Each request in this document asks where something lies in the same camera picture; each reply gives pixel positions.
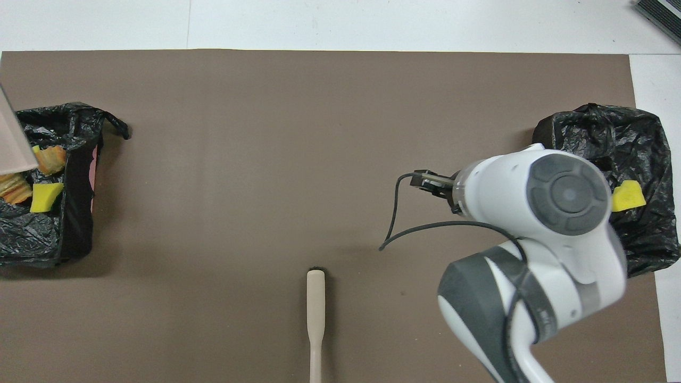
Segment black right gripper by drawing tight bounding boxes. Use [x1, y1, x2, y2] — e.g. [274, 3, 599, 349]
[425, 178, 466, 215]

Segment yellow sponge chunk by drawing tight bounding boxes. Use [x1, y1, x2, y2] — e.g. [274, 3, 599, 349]
[612, 180, 647, 213]

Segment beige hand brush black bristles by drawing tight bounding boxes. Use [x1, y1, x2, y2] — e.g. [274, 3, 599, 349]
[306, 266, 327, 383]

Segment striped croissant piece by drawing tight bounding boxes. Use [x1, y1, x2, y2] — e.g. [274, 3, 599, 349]
[33, 146, 68, 177]
[0, 173, 33, 206]

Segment small yellow sponge wedge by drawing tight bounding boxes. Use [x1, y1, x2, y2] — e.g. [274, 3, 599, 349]
[30, 182, 65, 214]

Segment beige plastic dustpan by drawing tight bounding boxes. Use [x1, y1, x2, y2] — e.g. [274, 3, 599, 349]
[0, 85, 39, 176]

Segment black bag lined pink bin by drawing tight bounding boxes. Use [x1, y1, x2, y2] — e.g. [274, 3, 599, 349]
[0, 102, 131, 268]

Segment brown paper table mat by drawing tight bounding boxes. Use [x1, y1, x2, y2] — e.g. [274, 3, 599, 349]
[0, 49, 668, 383]

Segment black ribbed panel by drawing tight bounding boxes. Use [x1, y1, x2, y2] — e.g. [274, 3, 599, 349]
[634, 0, 681, 46]

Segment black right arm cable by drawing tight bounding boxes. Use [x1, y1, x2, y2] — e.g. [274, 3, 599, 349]
[379, 170, 528, 383]

